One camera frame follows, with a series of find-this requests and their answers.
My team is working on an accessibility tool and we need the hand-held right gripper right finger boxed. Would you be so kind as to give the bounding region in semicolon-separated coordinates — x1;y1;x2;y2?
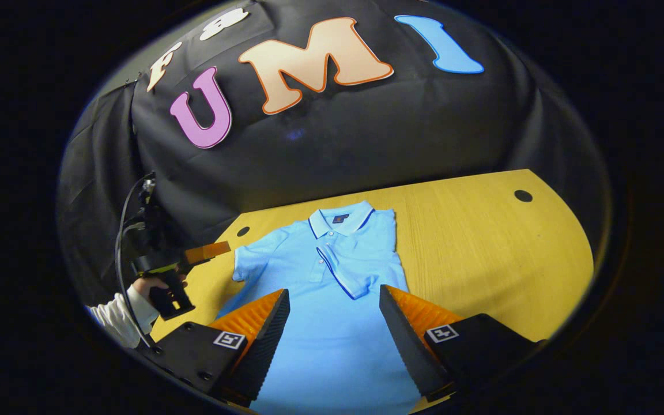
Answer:
379;284;546;404

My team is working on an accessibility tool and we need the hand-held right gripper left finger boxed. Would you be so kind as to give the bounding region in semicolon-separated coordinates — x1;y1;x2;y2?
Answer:
136;288;291;407

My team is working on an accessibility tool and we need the light blue T-shirt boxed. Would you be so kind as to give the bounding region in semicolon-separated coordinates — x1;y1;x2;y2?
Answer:
217;200;425;415

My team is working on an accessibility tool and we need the black backdrop cloth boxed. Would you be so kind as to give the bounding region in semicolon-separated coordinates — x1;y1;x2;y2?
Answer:
55;0;615;309

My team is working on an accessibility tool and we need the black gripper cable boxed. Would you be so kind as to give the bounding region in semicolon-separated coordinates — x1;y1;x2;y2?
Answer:
114;172;160;353

